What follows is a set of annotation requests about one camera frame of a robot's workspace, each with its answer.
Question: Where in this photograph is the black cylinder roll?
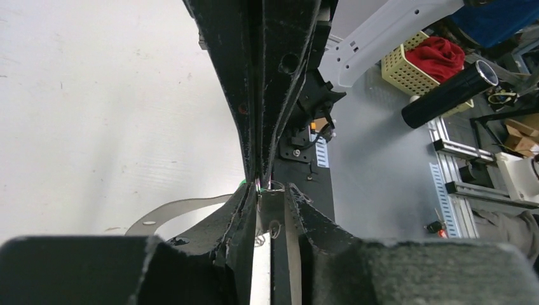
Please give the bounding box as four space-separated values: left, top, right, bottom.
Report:
401 60 499 129

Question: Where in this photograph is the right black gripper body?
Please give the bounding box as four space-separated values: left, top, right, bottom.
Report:
185 1 343 186

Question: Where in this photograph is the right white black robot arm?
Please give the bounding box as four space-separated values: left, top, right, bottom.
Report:
185 1 464 187

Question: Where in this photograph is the yellow basket with red cloth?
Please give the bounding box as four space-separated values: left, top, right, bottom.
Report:
381 31 465 102

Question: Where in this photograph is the right white cable duct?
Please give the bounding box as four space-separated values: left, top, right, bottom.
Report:
315 137 329 168

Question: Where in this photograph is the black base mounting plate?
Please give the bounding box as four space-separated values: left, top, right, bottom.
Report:
271 126 336 305

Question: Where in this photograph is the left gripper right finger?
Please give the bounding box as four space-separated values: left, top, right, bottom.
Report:
285 183 362 269

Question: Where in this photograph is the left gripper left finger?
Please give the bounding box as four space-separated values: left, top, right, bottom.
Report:
168 183 258 304

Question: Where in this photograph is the large metal keyring with clips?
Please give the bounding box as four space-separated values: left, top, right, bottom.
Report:
125 180 287 249

